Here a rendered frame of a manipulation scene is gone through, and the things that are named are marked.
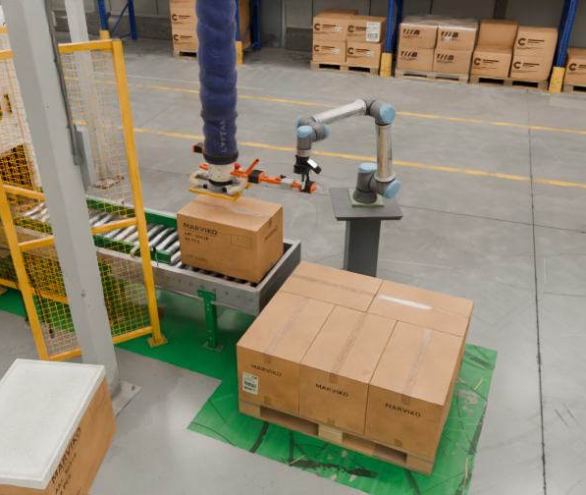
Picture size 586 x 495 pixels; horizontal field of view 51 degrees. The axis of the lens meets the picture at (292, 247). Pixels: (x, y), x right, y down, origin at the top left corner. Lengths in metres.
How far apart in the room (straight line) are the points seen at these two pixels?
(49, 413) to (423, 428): 1.88
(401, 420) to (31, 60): 2.55
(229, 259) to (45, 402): 1.76
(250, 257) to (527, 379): 2.02
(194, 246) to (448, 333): 1.74
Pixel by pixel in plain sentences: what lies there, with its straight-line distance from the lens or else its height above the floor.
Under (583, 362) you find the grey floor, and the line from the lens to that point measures 4.73.
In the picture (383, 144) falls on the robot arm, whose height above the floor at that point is 1.31.
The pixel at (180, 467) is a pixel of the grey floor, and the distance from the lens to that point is 3.71.
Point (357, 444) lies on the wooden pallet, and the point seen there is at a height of 0.02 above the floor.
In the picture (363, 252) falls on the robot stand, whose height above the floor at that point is 0.36.
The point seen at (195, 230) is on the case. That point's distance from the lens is 4.09.
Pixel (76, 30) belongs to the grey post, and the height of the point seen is 1.60.
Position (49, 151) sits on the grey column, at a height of 1.71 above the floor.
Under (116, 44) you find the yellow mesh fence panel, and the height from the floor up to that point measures 2.08.
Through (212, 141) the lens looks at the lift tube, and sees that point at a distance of 3.85.
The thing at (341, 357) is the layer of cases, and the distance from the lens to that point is 3.50.
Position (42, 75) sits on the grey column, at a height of 2.08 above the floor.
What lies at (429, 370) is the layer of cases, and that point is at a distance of 3.49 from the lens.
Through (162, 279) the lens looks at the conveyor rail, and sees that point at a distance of 4.27.
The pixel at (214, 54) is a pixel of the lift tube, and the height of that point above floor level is 1.99.
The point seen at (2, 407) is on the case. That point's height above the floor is 1.02.
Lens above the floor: 2.84
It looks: 31 degrees down
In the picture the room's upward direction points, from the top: straight up
